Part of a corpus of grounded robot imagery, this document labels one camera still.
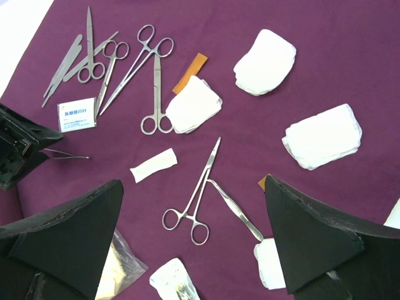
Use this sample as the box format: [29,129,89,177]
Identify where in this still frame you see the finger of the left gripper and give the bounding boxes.
[1,104,64,191]

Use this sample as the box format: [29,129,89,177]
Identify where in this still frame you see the bagged beige gloves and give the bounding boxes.
[95,229,148,299]

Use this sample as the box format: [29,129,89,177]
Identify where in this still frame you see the orange adhesive strip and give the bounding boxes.
[258,176,267,191]
[172,53,208,94]

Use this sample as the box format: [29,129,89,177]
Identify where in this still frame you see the white gauze pad upper right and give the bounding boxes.
[233,29,297,96]

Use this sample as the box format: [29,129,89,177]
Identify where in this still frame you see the small steel scissors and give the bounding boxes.
[94,40,129,118]

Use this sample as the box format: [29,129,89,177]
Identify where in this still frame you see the thin steel tweezers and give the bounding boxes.
[44,148,89,159]

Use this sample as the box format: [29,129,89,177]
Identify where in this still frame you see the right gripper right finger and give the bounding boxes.
[264,175,399,299]

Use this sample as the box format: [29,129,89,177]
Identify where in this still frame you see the small white gauze roll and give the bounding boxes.
[130,147,178,183]

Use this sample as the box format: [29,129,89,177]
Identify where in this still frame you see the white gauze pad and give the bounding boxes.
[282,103,363,171]
[166,76,223,134]
[254,238,286,290]
[233,29,297,96]

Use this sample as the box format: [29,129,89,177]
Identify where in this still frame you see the steel hemostat clamp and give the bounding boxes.
[162,136,222,246]

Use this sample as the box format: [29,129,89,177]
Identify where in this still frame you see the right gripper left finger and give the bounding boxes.
[1,179,124,299]

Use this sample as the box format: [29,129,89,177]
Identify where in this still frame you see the purple surgical drape cloth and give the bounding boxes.
[1,1,399,299]

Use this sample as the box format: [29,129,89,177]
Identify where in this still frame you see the straight steel scissors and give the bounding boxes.
[77,7,106,84]

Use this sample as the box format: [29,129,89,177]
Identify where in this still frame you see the white gauze pad centre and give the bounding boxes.
[166,76,223,134]

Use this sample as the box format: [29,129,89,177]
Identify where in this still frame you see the upper orange adhesive strip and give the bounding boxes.
[172,53,208,94]

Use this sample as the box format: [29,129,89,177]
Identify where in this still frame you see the white gauze pad lower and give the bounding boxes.
[254,238,286,290]

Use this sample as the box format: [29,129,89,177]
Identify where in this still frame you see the long steel forceps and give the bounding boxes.
[99,24,174,116]

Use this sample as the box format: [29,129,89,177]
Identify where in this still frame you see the lower orange adhesive strip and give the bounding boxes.
[258,176,267,191]

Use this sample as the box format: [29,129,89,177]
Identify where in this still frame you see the clear suture packet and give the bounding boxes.
[149,257,200,300]

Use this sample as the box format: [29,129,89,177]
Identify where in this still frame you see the white blue label packet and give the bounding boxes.
[57,97,96,133]

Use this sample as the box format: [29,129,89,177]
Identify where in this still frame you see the steel bandage scissors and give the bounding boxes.
[141,55,173,135]

